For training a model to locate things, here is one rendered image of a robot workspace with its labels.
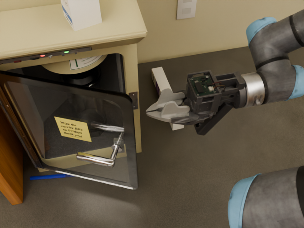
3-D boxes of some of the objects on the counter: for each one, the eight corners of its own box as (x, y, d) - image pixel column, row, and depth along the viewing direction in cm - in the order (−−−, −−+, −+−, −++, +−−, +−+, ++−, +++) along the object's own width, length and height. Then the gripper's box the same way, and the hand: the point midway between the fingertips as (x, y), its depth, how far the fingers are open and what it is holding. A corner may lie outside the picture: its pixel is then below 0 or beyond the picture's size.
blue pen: (30, 177, 103) (30, 175, 102) (77, 173, 104) (76, 172, 103) (30, 180, 102) (29, 178, 101) (77, 177, 103) (76, 175, 102)
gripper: (235, 62, 75) (141, 78, 72) (252, 92, 69) (150, 110, 66) (228, 87, 82) (142, 103, 79) (243, 117, 76) (150, 135, 73)
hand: (151, 114), depth 75 cm, fingers closed
